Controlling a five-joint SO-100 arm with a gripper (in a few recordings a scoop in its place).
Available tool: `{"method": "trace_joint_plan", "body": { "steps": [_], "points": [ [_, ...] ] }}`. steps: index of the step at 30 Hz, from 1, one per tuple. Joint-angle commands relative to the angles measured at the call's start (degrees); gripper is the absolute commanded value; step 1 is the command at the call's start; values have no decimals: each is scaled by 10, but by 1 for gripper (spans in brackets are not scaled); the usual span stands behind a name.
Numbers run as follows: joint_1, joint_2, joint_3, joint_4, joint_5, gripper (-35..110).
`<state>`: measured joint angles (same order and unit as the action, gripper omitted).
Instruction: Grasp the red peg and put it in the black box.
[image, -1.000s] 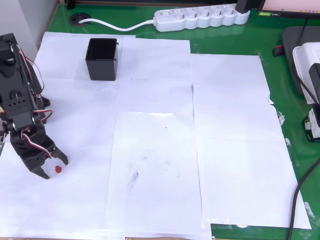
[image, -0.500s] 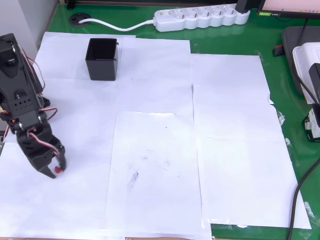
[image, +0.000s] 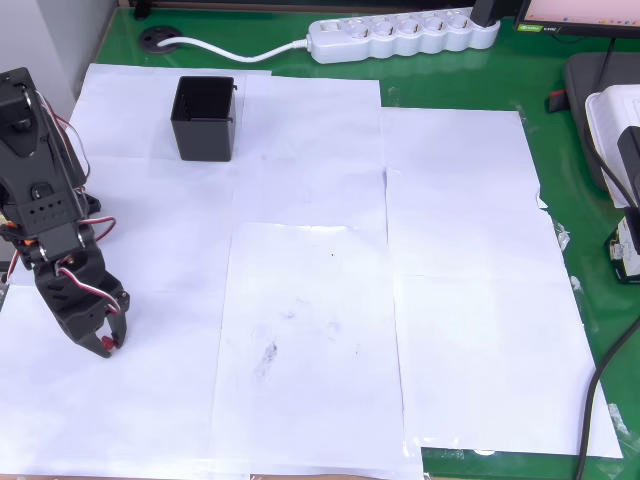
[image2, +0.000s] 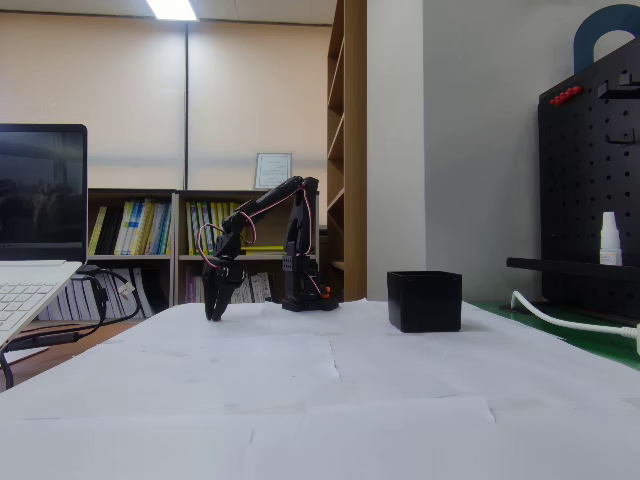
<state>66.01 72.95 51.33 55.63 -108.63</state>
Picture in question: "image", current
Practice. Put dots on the white foam container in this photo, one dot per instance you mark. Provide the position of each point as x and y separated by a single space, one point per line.
615 115

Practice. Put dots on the black plug adapter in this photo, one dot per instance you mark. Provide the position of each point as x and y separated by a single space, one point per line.
485 10

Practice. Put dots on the grey padded sleeve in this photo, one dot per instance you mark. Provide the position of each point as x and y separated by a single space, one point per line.
580 100

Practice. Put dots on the small red object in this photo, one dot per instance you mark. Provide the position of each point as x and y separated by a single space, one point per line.
106 343

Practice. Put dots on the white paper sheet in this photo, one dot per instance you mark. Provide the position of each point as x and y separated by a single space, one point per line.
125 100
310 140
500 365
190 225
450 140
310 300
100 400
475 235

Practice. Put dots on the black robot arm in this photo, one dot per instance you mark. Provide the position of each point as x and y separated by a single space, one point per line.
35 165

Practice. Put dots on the black square cup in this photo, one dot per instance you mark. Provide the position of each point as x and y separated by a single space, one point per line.
202 142

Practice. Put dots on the white power strip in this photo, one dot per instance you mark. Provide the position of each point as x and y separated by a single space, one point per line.
400 37

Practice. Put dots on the red black USB stick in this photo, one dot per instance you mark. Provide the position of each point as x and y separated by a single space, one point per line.
556 102

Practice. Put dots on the small printed carton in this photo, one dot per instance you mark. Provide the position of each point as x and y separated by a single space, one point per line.
622 250

